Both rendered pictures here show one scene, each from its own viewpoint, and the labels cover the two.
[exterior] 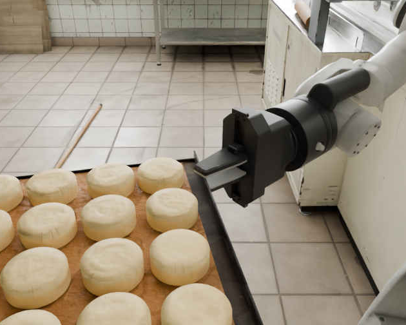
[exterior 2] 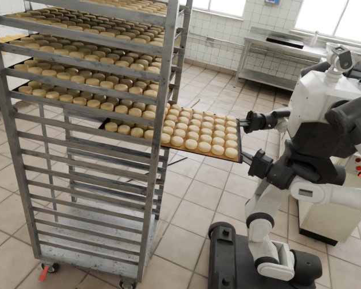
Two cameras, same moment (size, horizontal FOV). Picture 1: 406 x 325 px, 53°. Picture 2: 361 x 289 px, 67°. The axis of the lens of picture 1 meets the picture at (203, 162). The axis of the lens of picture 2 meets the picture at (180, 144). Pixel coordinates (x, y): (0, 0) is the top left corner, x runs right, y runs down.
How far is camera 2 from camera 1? 0.96 m
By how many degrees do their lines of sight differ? 13
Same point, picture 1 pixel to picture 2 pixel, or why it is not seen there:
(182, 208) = (233, 124)
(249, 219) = not seen: hidden behind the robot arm
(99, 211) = (218, 120)
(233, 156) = (247, 120)
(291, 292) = not seen: hidden behind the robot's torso
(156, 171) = (230, 117)
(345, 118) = (279, 121)
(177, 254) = (230, 129)
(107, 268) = (219, 128)
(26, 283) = (206, 125)
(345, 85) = (281, 113)
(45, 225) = (208, 119)
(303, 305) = not seen: hidden behind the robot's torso
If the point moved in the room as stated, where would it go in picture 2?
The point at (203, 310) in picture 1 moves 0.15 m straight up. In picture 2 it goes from (232, 136) to (242, 105)
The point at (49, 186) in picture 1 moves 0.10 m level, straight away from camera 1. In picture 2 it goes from (208, 113) to (205, 105)
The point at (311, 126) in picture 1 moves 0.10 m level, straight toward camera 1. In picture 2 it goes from (268, 120) to (261, 125)
